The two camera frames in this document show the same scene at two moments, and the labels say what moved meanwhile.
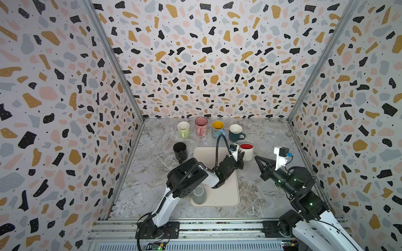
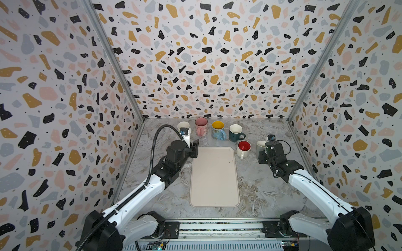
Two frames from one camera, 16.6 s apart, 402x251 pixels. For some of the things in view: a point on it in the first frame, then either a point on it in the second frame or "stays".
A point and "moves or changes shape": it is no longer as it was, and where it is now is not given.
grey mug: [199, 194] → [260, 146]
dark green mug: [235, 133] stays
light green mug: [183, 129] stays
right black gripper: [270, 170] → [264, 155]
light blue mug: [218, 128] stays
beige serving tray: [227, 195] stays
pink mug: [201, 126] stays
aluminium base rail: [222, 234] stays
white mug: [247, 148] moves or changes shape
